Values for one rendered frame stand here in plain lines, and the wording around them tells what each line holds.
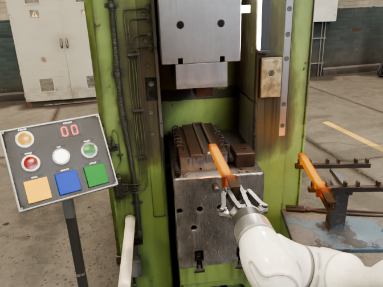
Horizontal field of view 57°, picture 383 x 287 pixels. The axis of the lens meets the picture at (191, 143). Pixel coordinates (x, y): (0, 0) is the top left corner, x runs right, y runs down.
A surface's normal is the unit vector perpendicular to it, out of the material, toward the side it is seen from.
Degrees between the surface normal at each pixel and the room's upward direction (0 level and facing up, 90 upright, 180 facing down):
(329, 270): 42
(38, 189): 60
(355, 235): 0
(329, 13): 90
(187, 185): 90
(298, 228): 0
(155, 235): 90
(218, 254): 90
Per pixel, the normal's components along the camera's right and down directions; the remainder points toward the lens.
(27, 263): -0.04, -0.93
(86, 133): 0.43, -0.22
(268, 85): 0.11, 0.35
